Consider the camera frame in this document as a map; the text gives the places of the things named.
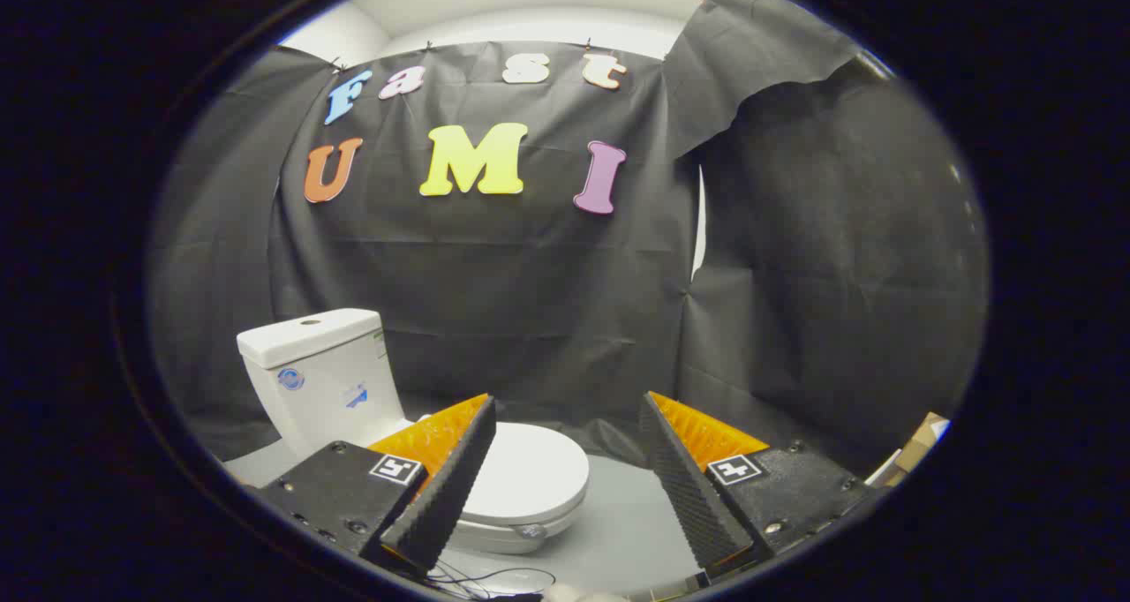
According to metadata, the thin black cable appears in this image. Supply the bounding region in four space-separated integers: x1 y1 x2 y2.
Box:
424 558 558 601

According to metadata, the brown cardboard box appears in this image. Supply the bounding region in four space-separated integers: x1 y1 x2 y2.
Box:
885 412 951 488

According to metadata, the white toilet lid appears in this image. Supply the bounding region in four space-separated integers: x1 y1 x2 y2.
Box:
457 421 591 526

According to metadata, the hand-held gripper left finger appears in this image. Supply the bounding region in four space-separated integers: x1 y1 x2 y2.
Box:
254 394 498 575

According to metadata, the white ceramic toilet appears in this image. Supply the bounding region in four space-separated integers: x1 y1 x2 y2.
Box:
237 309 591 556

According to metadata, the black backdrop cloth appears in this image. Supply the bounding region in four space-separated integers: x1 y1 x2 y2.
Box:
146 0 990 478

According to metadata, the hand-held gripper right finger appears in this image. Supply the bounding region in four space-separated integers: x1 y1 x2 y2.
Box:
637 391 875 578

